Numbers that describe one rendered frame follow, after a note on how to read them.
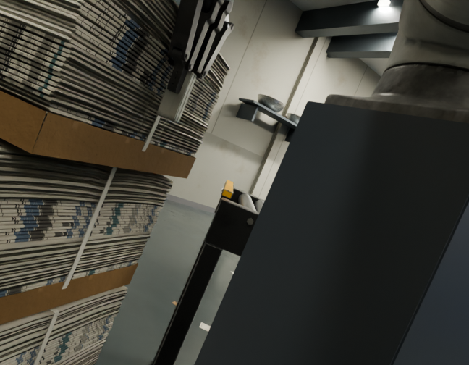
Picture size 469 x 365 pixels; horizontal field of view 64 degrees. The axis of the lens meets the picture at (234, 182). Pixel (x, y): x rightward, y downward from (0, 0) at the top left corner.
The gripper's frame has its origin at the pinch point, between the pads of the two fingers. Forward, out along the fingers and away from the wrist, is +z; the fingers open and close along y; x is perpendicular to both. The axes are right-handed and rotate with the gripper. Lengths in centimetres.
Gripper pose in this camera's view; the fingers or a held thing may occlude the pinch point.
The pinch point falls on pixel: (176, 95)
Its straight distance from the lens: 52.9
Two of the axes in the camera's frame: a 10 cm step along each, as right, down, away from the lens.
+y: -3.1, -0.7, -9.5
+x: 8.8, 3.7, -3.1
